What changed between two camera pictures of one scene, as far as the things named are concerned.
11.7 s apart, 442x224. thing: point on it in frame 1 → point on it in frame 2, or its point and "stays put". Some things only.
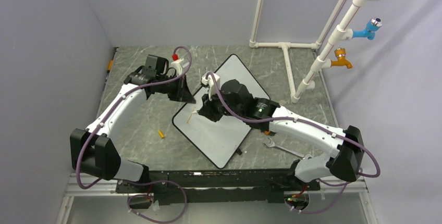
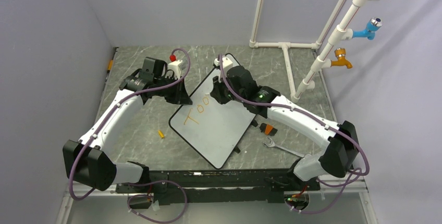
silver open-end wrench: x=272 y=145 stays put
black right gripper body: x=217 y=104 → x=224 y=92
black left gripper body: x=167 y=88 stays put
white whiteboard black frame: x=219 y=140 stays put
